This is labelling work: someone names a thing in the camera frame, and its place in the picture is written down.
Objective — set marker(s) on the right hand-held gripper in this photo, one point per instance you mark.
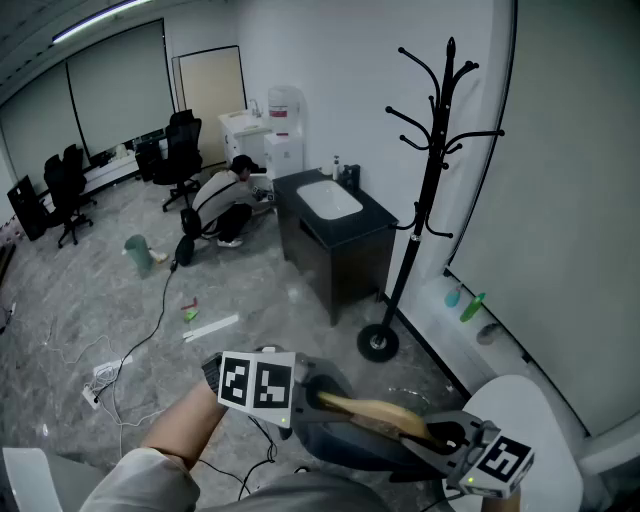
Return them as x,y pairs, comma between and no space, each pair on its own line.
500,462

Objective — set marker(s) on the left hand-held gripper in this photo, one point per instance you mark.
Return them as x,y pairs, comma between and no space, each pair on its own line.
255,385

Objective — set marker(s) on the person's right forearm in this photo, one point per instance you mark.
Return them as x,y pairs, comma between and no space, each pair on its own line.
514,500

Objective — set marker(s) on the person's left forearm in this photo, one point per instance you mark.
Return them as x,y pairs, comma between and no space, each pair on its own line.
185,425

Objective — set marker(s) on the white window sill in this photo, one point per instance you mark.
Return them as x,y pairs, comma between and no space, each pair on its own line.
450,330

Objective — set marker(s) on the grey round object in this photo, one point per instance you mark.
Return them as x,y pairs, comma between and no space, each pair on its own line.
489,334

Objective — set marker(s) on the white flat board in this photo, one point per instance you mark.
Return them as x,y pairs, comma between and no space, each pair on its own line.
210,327

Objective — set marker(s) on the green bottle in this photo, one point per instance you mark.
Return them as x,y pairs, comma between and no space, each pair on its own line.
472,307

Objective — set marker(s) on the teal bottle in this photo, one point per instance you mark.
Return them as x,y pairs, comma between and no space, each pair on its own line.
453,297

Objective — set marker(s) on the black vanity cabinet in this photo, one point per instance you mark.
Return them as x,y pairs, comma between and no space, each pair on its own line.
345,250

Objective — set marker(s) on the green small item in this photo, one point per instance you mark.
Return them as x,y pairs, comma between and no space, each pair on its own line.
191,315

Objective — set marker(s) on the red small tool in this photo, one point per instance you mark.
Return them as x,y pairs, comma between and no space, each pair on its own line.
190,303

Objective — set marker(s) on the white sink basin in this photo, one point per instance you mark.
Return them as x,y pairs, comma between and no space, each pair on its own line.
329,199

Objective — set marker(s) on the black faucet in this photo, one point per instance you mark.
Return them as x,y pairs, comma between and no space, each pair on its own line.
351,177

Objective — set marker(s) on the white power strip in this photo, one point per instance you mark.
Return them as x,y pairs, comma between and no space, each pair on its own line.
91,397

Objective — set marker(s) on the green trash bin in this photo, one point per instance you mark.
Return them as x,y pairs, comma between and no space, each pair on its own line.
138,255

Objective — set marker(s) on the small soap dispenser bottle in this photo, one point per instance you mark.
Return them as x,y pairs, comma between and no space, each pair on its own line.
336,167

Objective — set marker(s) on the white water dispenser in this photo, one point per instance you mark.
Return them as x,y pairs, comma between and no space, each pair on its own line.
284,155

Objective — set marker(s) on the black metal coat rack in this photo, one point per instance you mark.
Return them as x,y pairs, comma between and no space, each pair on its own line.
435,165

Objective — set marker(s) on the large grey roller blind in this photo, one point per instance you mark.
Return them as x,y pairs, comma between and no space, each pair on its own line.
565,200

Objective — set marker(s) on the white sink cabinet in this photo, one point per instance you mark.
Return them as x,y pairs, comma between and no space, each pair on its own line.
240,135

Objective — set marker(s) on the black office chair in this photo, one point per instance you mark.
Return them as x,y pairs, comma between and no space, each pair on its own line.
182,150
80,165
62,200

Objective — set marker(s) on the black low cabinet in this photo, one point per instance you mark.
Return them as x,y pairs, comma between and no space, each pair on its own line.
149,160

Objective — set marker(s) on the clear water jug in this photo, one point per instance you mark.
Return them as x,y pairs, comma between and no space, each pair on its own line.
284,107

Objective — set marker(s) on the chrome faucet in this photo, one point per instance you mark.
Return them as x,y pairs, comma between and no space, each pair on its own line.
256,107

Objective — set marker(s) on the white chair back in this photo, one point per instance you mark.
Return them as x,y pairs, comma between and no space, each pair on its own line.
27,480

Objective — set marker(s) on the white low bench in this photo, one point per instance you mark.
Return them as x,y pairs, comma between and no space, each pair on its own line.
110,175

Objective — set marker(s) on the beige door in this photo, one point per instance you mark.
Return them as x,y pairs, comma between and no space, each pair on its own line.
212,100

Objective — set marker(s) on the black flat case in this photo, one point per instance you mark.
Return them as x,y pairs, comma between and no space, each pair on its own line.
27,207

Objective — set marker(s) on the long ceiling light strip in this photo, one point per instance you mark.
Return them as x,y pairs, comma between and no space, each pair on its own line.
95,19

